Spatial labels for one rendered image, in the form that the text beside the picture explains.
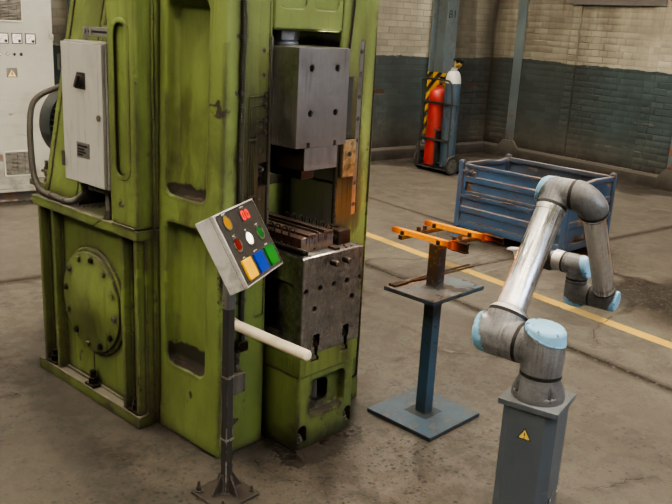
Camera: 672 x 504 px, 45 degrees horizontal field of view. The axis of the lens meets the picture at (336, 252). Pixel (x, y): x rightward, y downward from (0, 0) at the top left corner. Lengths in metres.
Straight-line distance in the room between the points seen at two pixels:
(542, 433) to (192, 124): 1.84
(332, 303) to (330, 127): 0.77
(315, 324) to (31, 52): 5.50
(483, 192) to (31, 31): 4.51
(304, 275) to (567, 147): 8.96
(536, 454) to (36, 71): 6.54
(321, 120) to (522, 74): 9.30
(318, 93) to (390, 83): 8.23
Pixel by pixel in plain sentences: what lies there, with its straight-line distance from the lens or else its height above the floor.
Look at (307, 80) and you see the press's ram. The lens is 3.28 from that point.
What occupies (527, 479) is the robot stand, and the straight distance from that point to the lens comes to 3.10.
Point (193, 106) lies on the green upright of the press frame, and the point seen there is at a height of 1.50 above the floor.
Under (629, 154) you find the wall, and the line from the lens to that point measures 11.47.
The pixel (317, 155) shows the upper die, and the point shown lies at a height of 1.33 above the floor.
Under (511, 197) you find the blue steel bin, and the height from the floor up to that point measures 0.47.
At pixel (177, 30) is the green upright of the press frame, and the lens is 3.49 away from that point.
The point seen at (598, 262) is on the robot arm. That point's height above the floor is 1.00.
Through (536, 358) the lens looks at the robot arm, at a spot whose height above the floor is 0.77.
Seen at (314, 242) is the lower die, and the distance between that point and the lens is 3.45.
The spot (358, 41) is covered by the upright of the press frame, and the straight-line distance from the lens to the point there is 3.70.
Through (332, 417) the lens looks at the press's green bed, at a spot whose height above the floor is 0.10.
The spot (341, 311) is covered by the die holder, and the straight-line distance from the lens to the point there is 3.61.
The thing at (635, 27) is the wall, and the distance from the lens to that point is 11.48.
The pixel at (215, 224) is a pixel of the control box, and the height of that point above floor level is 1.17.
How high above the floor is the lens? 1.87
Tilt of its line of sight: 16 degrees down
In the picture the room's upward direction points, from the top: 3 degrees clockwise
